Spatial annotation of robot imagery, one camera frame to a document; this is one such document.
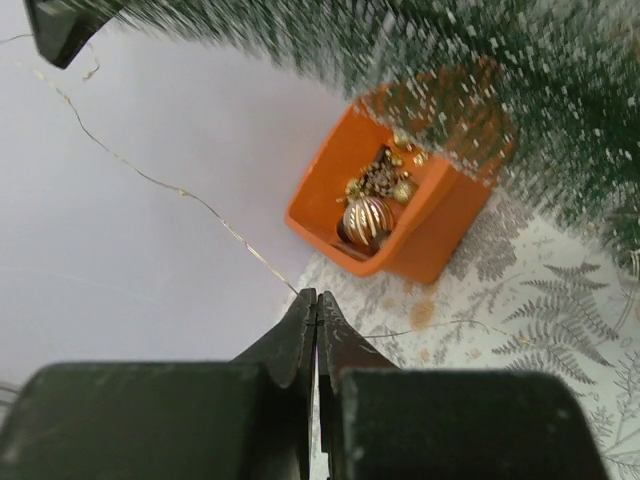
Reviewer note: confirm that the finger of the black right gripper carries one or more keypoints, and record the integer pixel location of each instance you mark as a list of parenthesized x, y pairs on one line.
[(61, 28)]

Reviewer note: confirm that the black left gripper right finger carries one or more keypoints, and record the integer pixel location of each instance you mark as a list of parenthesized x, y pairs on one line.
[(379, 421)]

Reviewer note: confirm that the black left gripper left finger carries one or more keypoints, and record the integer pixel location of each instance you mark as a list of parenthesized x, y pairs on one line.
[(246, 418)]

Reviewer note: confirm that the orange plastic tub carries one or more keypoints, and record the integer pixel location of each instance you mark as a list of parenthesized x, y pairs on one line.
[(400, 210)]

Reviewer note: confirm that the small green christmas tree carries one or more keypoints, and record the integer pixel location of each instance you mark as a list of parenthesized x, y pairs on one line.
[(552, 86)]

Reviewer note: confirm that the large gold striped bauble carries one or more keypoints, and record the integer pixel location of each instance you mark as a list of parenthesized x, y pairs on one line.
[(366, 219)]

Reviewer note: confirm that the floral patterned table mat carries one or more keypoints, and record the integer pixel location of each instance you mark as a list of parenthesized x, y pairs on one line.
[(517, 294)]

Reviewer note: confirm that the small gold bauble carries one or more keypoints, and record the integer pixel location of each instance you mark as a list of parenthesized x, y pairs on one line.
[(403, 191)]

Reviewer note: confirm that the gold and brown ornament pile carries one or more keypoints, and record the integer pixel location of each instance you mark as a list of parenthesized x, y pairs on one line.
[(395, 154)]

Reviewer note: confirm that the brown pine cone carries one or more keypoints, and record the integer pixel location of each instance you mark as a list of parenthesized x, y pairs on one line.
[(380, 179)]

